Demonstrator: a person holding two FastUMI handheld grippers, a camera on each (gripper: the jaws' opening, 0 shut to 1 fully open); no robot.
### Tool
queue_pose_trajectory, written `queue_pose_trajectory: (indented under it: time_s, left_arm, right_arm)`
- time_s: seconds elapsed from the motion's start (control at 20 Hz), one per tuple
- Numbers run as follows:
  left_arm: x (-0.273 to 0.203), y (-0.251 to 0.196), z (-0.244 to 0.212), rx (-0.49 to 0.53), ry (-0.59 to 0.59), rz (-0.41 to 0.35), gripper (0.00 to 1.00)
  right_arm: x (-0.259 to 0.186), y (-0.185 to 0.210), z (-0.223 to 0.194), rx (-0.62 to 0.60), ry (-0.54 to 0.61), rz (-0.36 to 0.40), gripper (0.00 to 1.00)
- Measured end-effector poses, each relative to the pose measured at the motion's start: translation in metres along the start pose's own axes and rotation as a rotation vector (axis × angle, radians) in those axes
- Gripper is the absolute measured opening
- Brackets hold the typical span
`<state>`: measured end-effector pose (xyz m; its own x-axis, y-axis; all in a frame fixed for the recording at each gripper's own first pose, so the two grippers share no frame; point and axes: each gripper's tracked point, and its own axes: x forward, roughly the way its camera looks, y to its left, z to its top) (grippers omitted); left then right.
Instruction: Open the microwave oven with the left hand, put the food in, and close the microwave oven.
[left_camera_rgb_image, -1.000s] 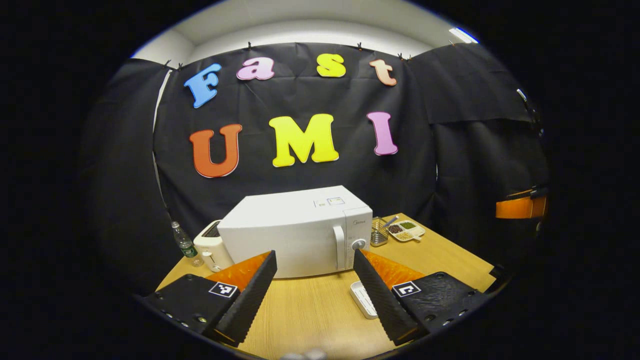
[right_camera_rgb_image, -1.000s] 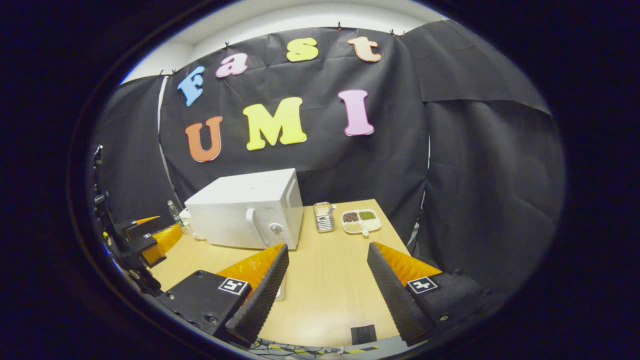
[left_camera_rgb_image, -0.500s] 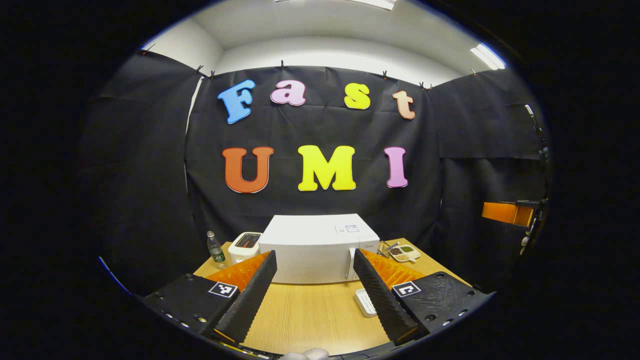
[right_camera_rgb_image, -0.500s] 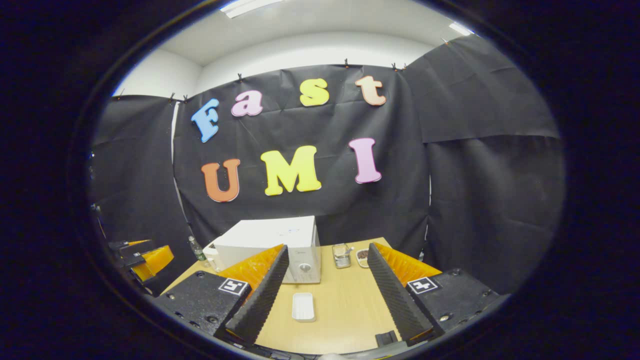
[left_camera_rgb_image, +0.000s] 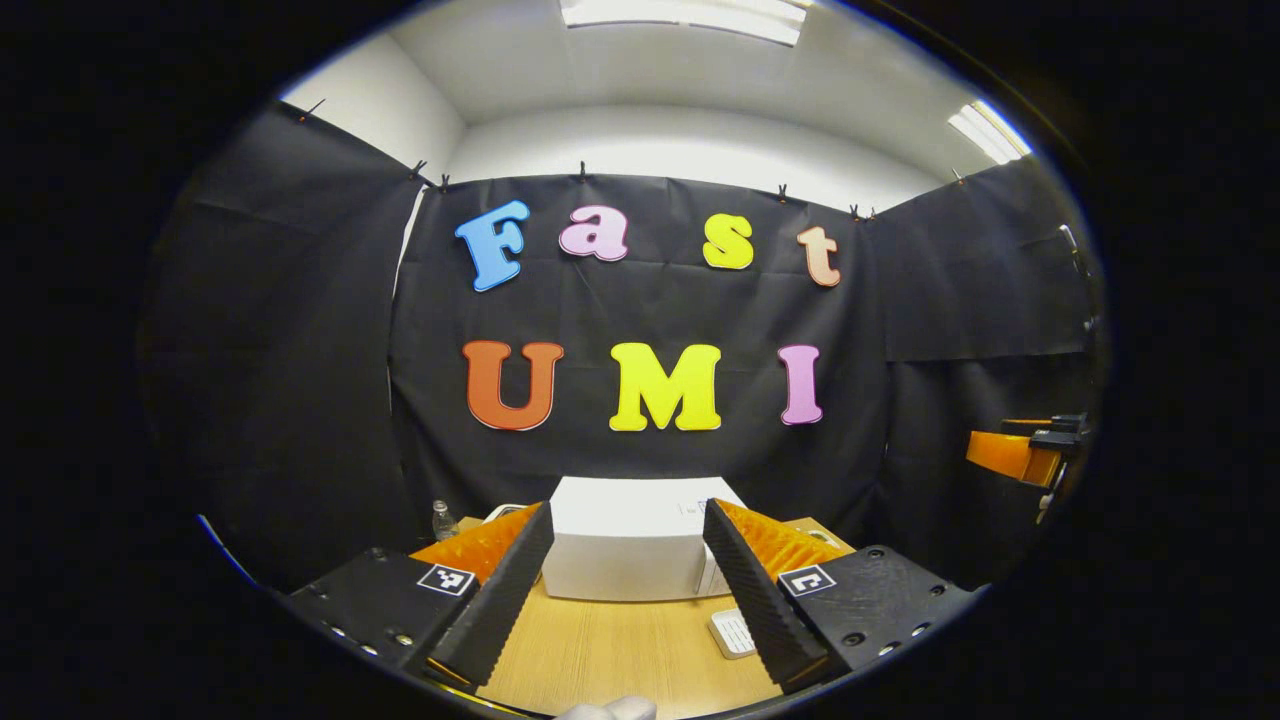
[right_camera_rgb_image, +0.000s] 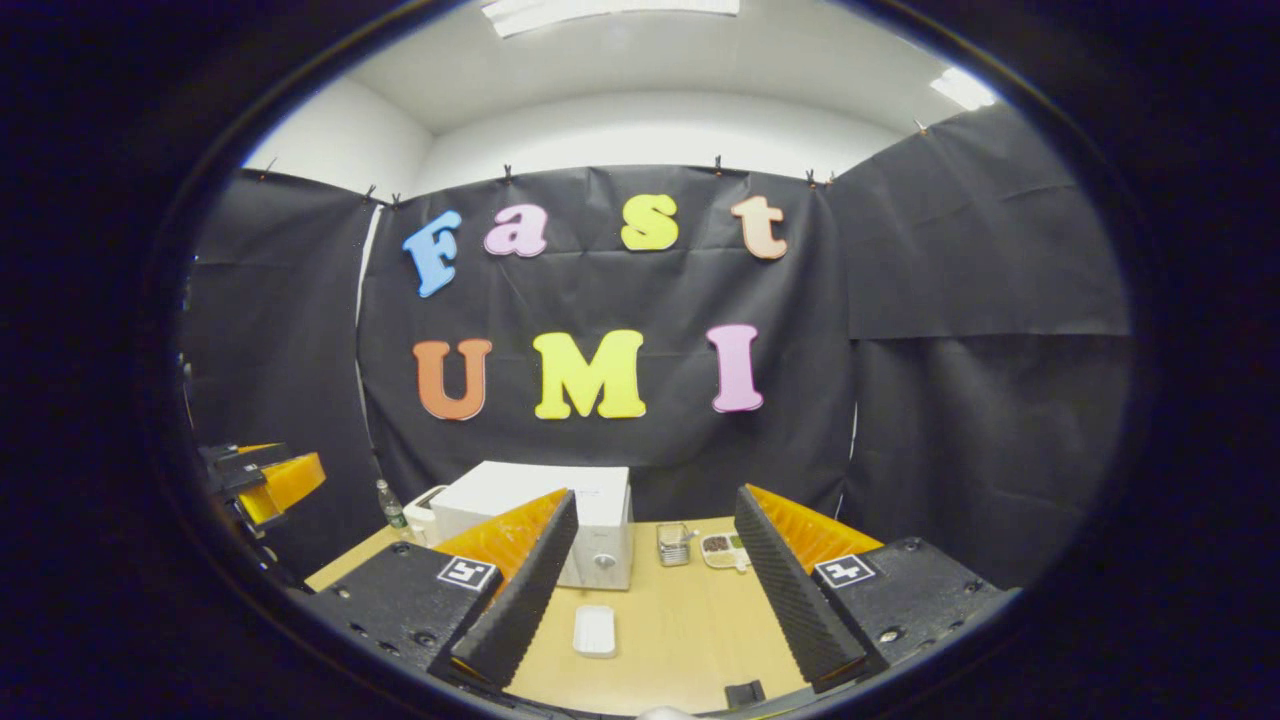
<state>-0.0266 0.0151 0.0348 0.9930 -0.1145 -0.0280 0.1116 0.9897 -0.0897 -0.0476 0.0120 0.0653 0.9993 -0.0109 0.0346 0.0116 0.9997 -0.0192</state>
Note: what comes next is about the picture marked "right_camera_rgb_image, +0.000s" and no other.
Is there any white microwave oven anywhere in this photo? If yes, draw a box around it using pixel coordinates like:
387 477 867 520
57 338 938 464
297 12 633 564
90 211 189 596
430 461 635 591

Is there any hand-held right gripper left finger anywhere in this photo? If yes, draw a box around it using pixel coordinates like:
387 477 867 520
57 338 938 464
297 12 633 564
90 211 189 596
300 488 581 696

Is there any white rectangular tray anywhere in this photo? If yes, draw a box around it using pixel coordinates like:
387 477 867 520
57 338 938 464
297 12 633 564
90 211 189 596
573 604 618 659

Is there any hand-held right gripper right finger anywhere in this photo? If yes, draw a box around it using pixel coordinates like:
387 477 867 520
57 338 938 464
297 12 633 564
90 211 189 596
733 483 1006 696

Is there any black backdrop cloth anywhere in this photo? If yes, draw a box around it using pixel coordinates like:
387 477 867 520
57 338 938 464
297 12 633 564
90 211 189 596
180 103 1133 591

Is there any white toaster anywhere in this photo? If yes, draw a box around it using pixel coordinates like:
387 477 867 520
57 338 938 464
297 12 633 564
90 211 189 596
403 485 448 548

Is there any white divided snack plate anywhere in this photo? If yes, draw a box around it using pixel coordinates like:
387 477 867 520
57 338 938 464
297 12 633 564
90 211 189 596
700 532 749 573

